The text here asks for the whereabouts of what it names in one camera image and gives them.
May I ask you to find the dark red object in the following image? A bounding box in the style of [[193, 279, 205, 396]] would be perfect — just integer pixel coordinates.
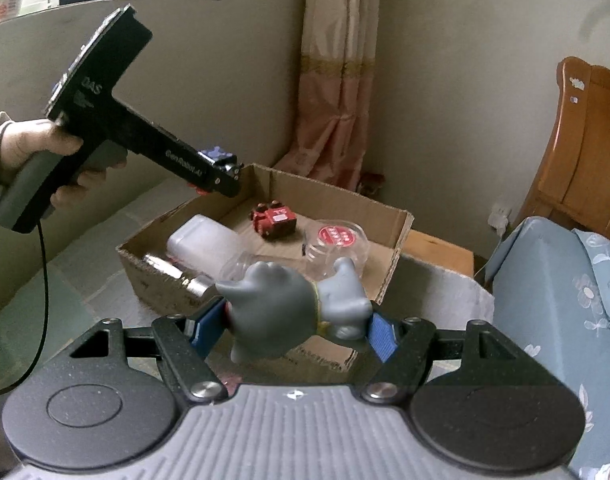
[[361, 172, 386, 196]]

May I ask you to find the clear round container red label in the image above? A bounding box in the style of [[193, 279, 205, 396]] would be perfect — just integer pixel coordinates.
[[304, 217, 372, 283]]

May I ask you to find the white wall socket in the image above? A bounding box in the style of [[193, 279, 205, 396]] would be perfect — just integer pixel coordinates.
[[487, 201, 512, 237]]

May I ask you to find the wooden headboard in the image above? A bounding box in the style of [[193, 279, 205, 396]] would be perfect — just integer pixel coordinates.
[[515, 56, 610, 246]]

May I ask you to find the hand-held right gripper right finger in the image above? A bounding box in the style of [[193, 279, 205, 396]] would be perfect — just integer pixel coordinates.
[[360, 310, 533, 403]]

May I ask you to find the cardboard box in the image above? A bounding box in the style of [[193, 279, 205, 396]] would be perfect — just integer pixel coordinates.
[[115, 162, 416, 371]]

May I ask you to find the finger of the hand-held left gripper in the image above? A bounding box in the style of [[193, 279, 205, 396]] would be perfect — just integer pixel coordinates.
[[205, 157, 244, 199]]

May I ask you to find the black cable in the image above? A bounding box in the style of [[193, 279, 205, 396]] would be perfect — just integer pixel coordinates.
[[0, 220, 51, 396]]

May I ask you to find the grey toy figure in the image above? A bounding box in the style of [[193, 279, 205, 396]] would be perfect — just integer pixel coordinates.
[[214, 257, 373, 365]]

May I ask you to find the person's left hand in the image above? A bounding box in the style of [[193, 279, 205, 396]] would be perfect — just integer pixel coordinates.
[[0, 120, 128, 212]]

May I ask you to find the blue floral bedsheet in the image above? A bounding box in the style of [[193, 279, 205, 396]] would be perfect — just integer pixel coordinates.
[[485, 216, 610, 480]]

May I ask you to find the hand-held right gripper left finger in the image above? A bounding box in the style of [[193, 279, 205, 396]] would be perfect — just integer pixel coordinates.
[[70, 296, 228, 403]]

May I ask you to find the white plastic box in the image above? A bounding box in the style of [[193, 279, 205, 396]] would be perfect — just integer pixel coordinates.
[[166, 214, 251, 273]]

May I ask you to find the clear plastic cup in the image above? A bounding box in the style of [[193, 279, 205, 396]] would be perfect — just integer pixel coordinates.
[[217, 255, 266, 288]]

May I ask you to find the blue floral pillow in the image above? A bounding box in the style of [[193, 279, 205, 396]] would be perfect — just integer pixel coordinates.
[[572, 227, 610, 333]]

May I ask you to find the capsule bottle with silver cap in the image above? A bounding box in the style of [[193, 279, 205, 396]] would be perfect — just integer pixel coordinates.
[[142, 253, 213, 299]]

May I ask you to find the black cube with purple dots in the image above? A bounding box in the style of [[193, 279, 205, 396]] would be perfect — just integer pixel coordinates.
[[197, 146, 236, 173]]

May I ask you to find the wooden bedside table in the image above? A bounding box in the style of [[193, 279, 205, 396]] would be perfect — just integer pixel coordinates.
[[400, 230, 474, 278]]

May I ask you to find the pink patterned curtain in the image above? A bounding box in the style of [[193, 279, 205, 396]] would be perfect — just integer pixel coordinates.
[[272, 0, 383, 196]]

